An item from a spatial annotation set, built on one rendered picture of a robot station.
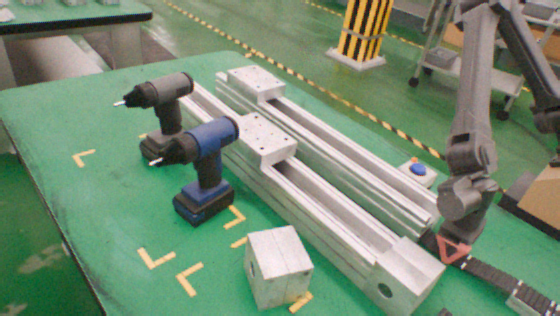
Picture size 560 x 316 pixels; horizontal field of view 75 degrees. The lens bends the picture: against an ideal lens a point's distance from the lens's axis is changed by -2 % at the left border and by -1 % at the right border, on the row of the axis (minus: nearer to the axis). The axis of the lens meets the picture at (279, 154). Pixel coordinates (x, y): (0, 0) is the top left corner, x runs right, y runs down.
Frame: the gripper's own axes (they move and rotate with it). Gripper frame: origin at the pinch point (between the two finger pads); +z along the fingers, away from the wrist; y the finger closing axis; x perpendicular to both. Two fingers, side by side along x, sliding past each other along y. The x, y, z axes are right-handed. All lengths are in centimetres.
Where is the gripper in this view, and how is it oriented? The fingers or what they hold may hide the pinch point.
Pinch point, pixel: (450, 253)
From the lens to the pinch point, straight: 91.9
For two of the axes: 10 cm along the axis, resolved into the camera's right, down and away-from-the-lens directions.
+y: -6.9, 3.2, -6.5
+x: 7.2, 4.0, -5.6
